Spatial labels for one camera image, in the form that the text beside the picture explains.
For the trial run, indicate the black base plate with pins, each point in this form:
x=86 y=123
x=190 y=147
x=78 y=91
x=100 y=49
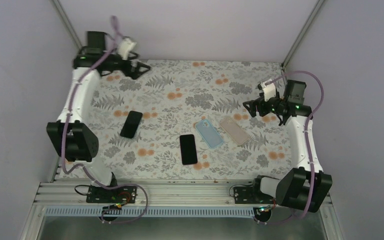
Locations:
x=123 y=195
x=246 y=194

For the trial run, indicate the beige phone case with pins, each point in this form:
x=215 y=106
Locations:
x=236 y=132

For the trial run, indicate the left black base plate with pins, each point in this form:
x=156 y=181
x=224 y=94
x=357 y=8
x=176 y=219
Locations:
x=123 y=195

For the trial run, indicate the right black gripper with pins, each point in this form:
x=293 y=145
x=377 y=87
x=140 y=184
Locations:
x=253 y=104

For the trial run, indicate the light blue phone case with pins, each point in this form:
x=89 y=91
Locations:
x=209 y=133

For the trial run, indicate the floral patterned table mat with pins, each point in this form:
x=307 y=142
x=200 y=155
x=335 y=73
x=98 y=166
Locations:
x=173 y=97

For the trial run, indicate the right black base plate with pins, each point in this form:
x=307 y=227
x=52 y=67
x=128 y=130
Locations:
x=246 y=194

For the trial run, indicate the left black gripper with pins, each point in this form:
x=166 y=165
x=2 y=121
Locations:
x=134 y=74

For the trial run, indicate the aluminium mounting rail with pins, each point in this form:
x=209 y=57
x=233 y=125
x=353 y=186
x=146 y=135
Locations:
x=157 y=192

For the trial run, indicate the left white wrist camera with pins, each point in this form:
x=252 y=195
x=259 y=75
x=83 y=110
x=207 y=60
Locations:
x=125 y=47

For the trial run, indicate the black phone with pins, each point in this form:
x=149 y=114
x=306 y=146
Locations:
x=188 y=149
x=131 y=124

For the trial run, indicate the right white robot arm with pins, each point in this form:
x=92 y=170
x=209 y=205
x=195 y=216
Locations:
x=306 y=185

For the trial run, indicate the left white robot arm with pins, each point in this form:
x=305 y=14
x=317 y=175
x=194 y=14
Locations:
x=74 y=142

